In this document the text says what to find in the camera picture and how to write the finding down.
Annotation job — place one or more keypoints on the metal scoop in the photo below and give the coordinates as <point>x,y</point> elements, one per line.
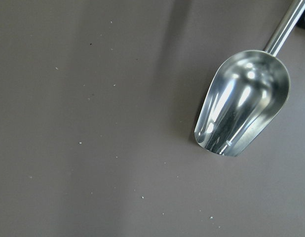
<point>247,91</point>

